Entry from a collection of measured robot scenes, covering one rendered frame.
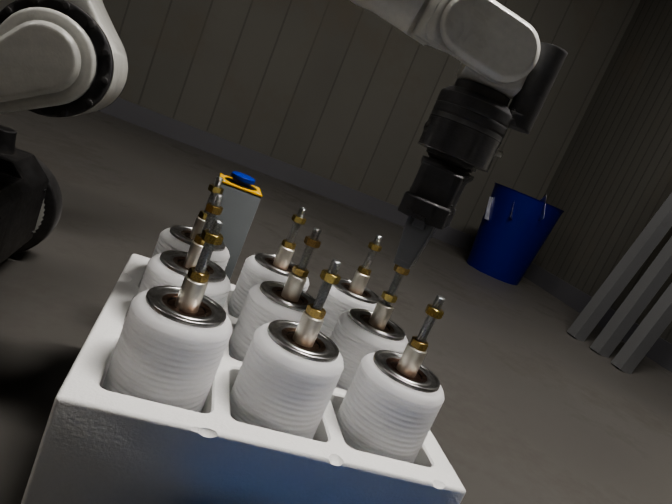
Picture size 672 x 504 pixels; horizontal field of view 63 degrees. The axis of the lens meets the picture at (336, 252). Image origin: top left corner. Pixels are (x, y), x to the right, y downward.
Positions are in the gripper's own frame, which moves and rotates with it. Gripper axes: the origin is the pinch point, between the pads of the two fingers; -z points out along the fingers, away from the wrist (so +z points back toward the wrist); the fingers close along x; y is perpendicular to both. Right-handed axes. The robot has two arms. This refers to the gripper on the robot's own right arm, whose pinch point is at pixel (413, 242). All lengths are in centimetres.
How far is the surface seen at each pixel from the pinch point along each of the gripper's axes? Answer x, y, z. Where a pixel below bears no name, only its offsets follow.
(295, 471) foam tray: 21.9, 1.2, -20.6
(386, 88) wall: -304, -92, 47
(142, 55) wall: -229, -222, 5
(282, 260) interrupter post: -3.3, -15.7, -10.3
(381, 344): 4.1, 2.0, -12.1
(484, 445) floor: -42, 25, -36
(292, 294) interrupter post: 6.9, -9.7, -10.7
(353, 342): 4.5, -1.1, -13.4
